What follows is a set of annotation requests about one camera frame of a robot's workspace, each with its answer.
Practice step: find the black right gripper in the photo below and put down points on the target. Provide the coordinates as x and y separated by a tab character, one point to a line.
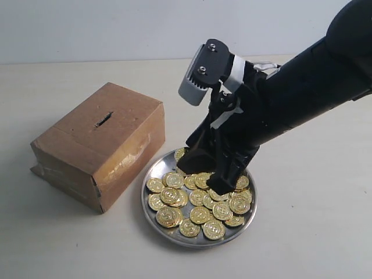
220	142

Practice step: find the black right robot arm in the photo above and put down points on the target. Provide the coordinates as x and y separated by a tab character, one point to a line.
332	71

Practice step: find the brown cardboard slotted box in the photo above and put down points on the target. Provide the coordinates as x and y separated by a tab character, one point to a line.
94	152

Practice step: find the gold coin left centre top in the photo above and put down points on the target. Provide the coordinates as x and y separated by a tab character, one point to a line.
171	196

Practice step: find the gold coin right side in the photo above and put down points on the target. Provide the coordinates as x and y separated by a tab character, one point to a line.
239	204

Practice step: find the gold coin lower centre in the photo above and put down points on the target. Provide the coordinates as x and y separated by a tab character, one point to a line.
199	215

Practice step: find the gold coin far left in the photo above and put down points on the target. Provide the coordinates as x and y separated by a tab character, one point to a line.
155	185

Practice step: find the gold coin front bottom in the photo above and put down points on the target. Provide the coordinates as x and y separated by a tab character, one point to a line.
214	229

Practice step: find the gold coin bottom left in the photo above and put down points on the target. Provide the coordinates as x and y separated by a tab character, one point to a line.
188	229

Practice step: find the gold coin lower left stack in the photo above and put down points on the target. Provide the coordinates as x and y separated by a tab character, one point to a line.
169	217

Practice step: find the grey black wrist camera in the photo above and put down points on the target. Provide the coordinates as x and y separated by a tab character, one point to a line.
212	65

